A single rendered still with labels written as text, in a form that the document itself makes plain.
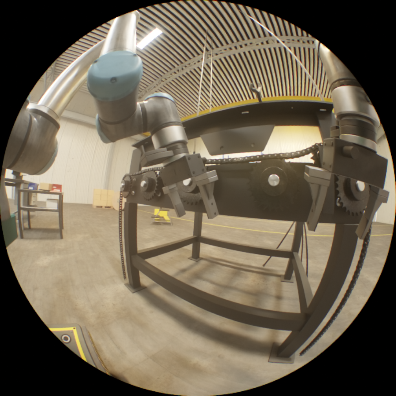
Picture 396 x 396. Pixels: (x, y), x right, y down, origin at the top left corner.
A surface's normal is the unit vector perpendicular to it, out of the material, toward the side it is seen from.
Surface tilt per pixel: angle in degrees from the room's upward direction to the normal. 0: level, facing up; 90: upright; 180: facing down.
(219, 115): 180
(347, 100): 99
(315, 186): 114
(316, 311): 90
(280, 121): 90
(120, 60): 95
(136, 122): 131
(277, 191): 90
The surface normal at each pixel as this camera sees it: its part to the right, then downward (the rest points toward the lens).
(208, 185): -0.69, 0.34
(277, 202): -0.55, -0.06
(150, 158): 0.34, 0.05
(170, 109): 0.61, -0.07
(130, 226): 0.83, 0.04
